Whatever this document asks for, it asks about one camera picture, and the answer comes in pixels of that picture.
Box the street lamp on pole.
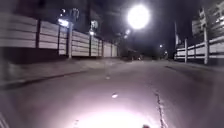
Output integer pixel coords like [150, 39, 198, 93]
[126, 3, 151, 31]

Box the grey asphalt road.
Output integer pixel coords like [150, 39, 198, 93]
[0, 59, 224, 128]

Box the pale slatted fence with posts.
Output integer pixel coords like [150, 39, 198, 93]
[173, 26, 224, 66]

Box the dark building with lit windows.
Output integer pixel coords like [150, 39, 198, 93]
[56, 6, 104, 38]

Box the tall building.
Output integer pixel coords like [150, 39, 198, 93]
[191, 1, 224, 43]

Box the raised pavement strip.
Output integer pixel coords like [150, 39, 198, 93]
[0, 57, 124, 88]

